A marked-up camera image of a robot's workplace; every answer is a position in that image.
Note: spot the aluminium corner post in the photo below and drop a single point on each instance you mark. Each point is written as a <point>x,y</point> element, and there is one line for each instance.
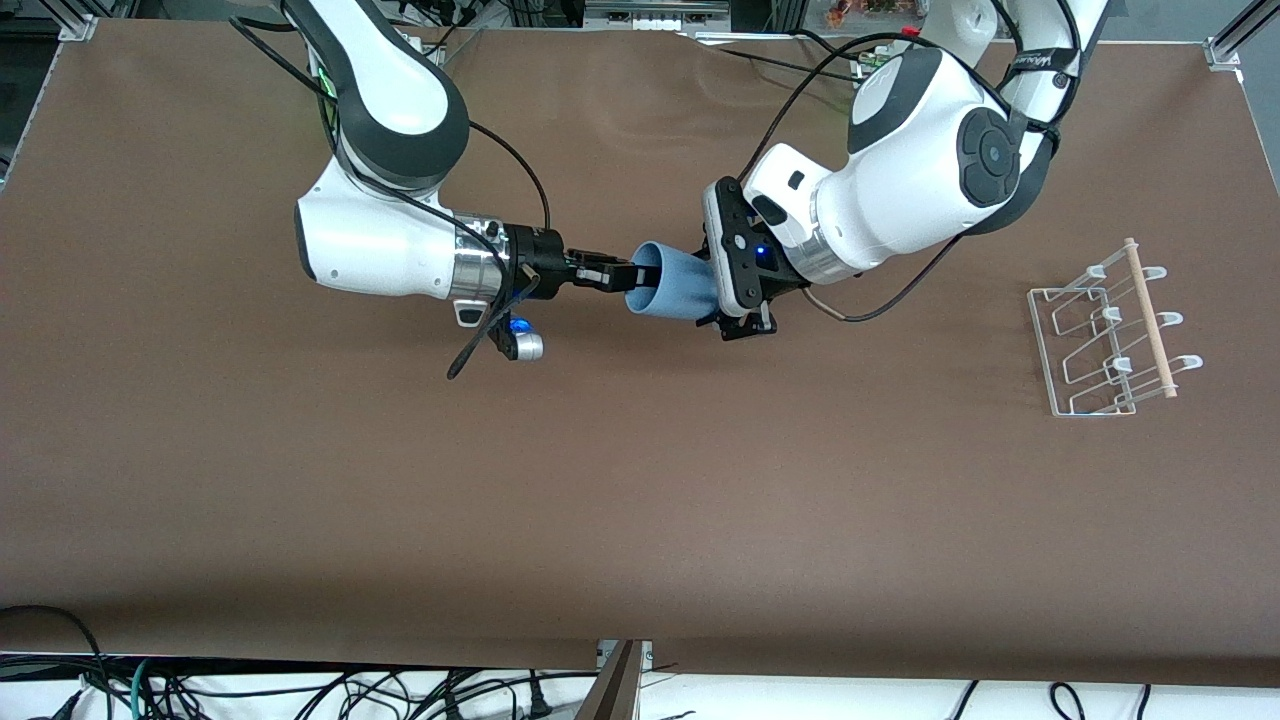
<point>1235,35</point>
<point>75,25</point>

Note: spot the black right camera mount plate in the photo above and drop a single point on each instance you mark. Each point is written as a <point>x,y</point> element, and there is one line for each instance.
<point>505,335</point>

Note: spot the wooden rack rod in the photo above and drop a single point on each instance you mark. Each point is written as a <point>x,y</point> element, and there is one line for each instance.
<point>1160,355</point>

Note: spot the black left camera mount plate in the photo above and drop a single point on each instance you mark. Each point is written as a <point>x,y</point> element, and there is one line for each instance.
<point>752,275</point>

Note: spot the orange red background item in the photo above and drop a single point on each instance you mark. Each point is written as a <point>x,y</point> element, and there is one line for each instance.
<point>870,8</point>

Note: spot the white metal bracket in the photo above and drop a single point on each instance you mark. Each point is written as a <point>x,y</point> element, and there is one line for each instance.
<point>603,652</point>

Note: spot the blue plastic cup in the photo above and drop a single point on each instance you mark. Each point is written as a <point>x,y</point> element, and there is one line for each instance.
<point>680,285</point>

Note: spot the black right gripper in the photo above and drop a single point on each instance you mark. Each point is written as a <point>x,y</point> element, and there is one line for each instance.
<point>532,262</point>

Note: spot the aluminium table leg profile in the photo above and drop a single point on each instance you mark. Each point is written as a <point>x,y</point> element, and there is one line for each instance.
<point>615,690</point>

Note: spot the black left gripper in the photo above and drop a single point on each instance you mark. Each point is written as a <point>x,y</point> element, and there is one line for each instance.
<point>741,326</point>

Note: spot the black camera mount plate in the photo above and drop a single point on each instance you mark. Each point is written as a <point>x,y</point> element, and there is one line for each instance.
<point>752,275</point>
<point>505,335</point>

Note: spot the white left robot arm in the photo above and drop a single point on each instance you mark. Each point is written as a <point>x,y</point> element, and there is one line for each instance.
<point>920,170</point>

